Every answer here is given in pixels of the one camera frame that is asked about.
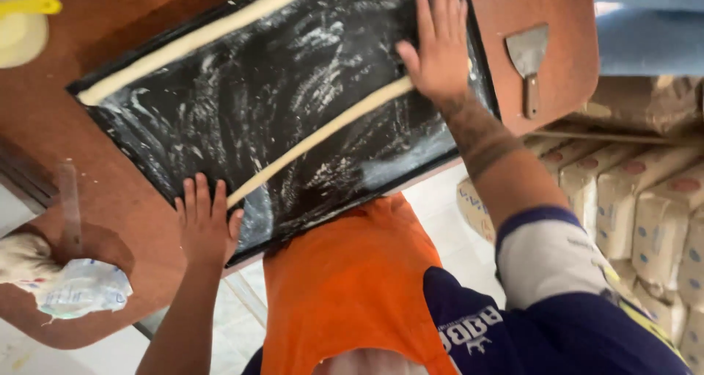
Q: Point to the person's left hand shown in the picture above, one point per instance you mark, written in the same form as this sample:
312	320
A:
206	232

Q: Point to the person's right hand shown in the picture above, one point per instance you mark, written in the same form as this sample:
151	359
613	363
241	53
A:
443	61

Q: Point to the crumpled plastic flour bag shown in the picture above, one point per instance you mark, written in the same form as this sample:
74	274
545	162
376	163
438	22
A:
85	290

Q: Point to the clear plastic scraper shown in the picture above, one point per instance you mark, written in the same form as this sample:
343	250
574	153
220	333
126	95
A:
70	210

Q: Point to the black floured baking tray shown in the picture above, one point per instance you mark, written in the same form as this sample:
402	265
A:
264	105

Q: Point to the orange apron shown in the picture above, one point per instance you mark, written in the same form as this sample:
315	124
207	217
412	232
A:
352	287

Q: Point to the lump of dough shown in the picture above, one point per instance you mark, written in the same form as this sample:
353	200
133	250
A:
25	259

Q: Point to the brown paper sack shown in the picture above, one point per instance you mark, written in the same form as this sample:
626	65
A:
643	103

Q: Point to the blue cloth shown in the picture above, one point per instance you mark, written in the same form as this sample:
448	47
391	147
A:
649	28

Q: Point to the stack of flour sacks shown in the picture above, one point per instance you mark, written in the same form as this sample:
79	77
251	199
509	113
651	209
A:
643	221

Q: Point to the navy and white shirt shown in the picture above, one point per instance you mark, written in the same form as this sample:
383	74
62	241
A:
550	314

